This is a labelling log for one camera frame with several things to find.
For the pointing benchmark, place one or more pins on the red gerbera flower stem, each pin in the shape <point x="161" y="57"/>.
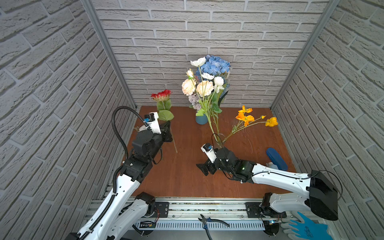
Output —
<point x="163" y="105"/>

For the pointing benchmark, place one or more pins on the white lilac flower bouquet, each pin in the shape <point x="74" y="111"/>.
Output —
<point x="194" y="100"/>

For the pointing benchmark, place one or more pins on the yellow white poppy stem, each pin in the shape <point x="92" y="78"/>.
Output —
<point x="246" y="120"/>

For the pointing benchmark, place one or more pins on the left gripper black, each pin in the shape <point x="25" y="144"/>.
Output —
<point x="165" y="133"/>

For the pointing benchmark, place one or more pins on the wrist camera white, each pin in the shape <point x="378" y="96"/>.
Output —
<point x="209" y="151"/>
<point x="151" y="122"/>

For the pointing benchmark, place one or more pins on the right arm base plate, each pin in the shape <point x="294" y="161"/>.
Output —
<point x="258" y="210"/>

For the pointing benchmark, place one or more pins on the cream peony flower stem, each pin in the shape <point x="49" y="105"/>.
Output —
<point x="209" y="90"/>

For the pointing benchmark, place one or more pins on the teal ceramic vase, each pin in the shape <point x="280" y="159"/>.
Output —
<point x="202" y="120"/>

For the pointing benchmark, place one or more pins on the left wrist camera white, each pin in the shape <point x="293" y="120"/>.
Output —
<point x="151" y="122"/>

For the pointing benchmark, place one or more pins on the blue spray bottle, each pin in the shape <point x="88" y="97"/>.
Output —
<point x="276" y="159"/>

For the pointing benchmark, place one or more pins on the blue hydrangea flower stem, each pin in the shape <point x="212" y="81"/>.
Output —
<point x="215" y="66"/>

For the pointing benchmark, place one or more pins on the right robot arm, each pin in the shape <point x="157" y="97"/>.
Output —
<point x="312" y="192"/>

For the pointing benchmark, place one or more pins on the white poppy flower stem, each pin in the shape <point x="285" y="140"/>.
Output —
<point x="207" y="86"/>

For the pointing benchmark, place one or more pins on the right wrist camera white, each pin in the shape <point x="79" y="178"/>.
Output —
<point x="209" y="151"/>

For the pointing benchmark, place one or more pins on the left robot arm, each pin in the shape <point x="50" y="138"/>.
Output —
<point x="113" y="219"/>

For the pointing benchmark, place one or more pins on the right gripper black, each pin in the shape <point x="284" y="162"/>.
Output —
<point x="203" y="167"/>

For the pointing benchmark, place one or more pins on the aluminium rail frame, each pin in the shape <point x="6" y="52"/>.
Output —
<point x="184" y="214"/>

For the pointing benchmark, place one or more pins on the blue work glove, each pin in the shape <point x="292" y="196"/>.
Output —
<point x="305" y="229"/>

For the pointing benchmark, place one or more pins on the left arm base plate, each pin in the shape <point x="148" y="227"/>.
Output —
<point x="157" y="210"/>

